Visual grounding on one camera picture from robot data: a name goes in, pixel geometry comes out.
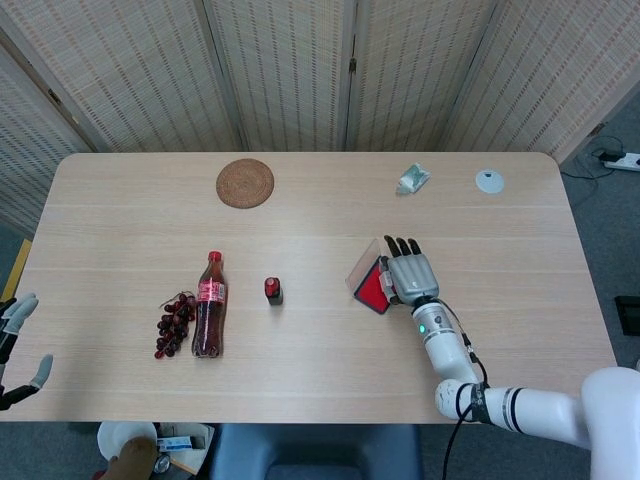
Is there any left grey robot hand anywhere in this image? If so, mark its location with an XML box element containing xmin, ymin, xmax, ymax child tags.
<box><xmin>0</xmin><ymin>292</ymin><xmax>55</xmax><ymax>412</ymax></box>

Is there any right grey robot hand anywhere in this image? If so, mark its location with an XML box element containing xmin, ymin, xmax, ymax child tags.
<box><xmin>383</xmin><ymin>234</ymin><xmax>442</xmax><ymax>307</ymax></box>

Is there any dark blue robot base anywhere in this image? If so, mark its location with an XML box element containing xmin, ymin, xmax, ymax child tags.
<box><xmin>207</xmin><ymin>423</ymin><xmax>422</xmax><ymax>480</ymax></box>

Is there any red ink pad clear lid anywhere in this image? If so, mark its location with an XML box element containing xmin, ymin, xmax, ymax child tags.
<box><xmin>345</xmin><ymin>238</ymin><xmax>396</xmax><ymax>316</ymax></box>

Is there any small red-capped bottle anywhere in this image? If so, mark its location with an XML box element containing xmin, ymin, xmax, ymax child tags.
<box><xmin>263</xmin><ymin>275</ymin><xmax>286</xmax><ymax>307</ymax></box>

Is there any crumpled tissue pack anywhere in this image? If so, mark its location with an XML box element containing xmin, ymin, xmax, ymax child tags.
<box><xmin>395</xmin><ymin>162</ymin><xmax>432</xmax><ymax>197</ymax></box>

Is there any round white grommet cover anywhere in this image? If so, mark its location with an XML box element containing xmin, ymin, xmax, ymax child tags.
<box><xmin>474</xmin><ymin>169</ymin><xmax>507</xmax><ymax>195</ymax></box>

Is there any dark red grape bunch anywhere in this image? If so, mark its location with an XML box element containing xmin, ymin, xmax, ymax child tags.
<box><xmin>153</xmin><ymin>292</ymin><xmax>198</xmax><ymax>360</ymax></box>

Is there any white round plate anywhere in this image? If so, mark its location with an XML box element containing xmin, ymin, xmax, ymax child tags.
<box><xmin>97</xmin><ymin>421</ymin><xmax>159</xmax><ymax>461</ymax></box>

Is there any brown rounded object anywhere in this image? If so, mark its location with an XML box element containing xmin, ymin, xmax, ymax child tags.
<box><xmin>97</xmin><ymin>437</ymin><xmax>160</xmax><ymax>480</ymax></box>

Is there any cola bottle red label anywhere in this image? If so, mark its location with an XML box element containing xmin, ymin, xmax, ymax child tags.
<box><xmin>191</xmin><ymin>250</ymin><xmax>227</xmax><ymax>360</ymax></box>

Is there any round woven rattan coaster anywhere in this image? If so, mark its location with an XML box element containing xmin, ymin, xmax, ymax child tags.
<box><xmin>215</xmin><ymin>158</ymin><xmax>276</xmax><ymax>209</ymax></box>

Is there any blue white small box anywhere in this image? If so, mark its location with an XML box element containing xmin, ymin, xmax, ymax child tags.
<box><xmin>155</xmin><ymin>433</ymin><xmax>196</xmax><ymax>455</ymax></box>

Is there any black floor box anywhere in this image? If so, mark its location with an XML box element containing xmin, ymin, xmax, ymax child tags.
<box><xmin>614</xmin><ymin>295</ymin><xmax>640</xmax><ymax>337</ymax></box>

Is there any white power strip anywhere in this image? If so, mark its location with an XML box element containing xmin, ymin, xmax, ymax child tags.
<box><xmin>603</xmin><ymin>152</ymin><xmax>640</xmax><ymax>173</ymax></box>

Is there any woven folding screen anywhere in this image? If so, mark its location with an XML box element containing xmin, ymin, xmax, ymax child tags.
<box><xmin>0</xmin><ymin>0</ymin><xmax>640</xmax><ymax>241</ymax></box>

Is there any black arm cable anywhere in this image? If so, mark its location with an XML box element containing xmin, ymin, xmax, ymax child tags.
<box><xmin>438</xmin><ymin>298</ymin><xmax>492</xmax><ymax>480</ymax></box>

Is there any black floor cable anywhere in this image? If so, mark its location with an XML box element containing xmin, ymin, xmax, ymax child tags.
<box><xmin>559</xmin><ymin>134</ymin><xmax>627</xmax><ymax>201</ymax></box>

